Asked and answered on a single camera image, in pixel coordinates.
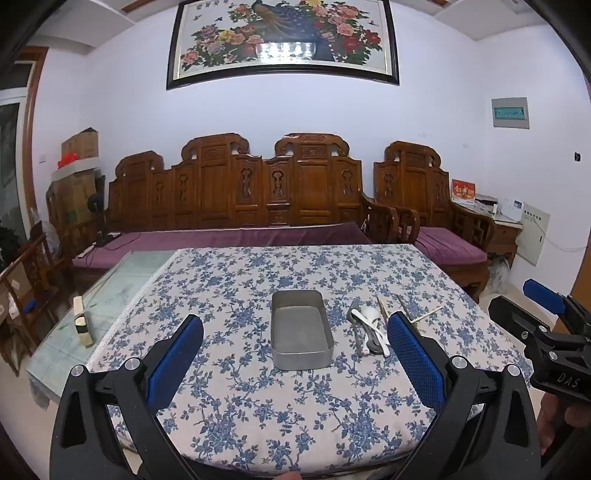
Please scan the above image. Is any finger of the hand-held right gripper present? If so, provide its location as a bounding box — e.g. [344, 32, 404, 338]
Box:
[488, 295, 555, 344]
[523, 279, 591, 334]

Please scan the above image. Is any wooden framed glass door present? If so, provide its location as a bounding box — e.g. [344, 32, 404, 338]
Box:
[0, 46, 49, 241]

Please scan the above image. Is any blue floral tablecloth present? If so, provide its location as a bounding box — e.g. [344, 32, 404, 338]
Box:
[85, 244, 536, 476]

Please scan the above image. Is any glass coffee table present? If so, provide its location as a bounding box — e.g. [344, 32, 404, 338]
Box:
[25, 250, 178, 402]

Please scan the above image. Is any framed floral painting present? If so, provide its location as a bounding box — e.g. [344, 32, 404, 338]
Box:
[166, 0, 400, 90]

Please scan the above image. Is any wooden side chair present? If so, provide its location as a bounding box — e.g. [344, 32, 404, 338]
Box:
[0, 233, 61, 374]

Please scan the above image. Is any large metal spoon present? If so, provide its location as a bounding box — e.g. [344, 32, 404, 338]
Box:
[369, 323, 392, 357]

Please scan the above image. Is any white plastic bag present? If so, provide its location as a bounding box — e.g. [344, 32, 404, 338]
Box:
[489, 256, 513, 296]

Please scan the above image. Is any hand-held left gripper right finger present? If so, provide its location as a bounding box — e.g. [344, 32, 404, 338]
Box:
[387, 311, 542, 480]

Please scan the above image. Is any person's right hand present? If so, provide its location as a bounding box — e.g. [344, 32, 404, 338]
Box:
[539, 396, 591, 455]

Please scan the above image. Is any black standing fan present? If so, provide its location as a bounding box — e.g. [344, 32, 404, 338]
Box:
[87, 175, 122, 247]

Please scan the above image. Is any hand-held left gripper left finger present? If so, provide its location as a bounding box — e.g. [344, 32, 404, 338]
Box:
[50, 315, 205, 480]

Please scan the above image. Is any carved wooden armchair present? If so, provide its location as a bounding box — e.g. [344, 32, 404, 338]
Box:
[373, 141, 497, 303]

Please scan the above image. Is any rectangular metal tray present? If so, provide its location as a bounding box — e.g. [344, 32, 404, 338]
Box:
[271, 290, 335, 371]

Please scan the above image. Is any wall breaker panel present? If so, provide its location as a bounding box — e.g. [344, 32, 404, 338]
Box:
[491, 96, 529, 130]

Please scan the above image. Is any red desk calendar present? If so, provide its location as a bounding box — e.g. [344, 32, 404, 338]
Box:
[451, 179, 476, 205]

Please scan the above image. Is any purple armchair cushion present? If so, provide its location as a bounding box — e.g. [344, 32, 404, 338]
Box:
[416, 226, 489, 264]

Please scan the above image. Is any flat white box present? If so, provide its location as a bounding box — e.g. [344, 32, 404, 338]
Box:
[51, 157, 101, 182]

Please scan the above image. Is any grey wall electric cabinet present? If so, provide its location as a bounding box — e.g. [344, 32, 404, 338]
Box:
[515, 203, 551, 266]

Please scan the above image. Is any cream and dark block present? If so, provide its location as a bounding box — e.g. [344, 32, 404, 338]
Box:
[73, 295, 93, 347]

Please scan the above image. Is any purple sofa cushion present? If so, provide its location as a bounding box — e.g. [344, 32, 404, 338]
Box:
[72, 222, 372, 268]

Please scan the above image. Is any small cardboard box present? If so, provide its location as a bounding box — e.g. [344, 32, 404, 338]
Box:
[61, 128, 99, 160]

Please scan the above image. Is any carved wooden sofa bench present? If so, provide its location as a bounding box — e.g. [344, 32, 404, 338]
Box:
[71, 133, 402, 296]

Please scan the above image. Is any wooden side cabinet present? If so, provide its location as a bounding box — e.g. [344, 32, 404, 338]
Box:
[480, 203, 525, 268]

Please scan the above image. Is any long metal fork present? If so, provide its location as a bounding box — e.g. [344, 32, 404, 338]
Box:
[347, 300, 365, 356]

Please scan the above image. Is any dark wooden chopstick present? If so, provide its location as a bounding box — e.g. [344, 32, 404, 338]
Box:
[398, 298, 423, 335]

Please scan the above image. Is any large cardboard box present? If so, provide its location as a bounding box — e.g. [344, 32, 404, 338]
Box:
[46, 170, 107, 241]

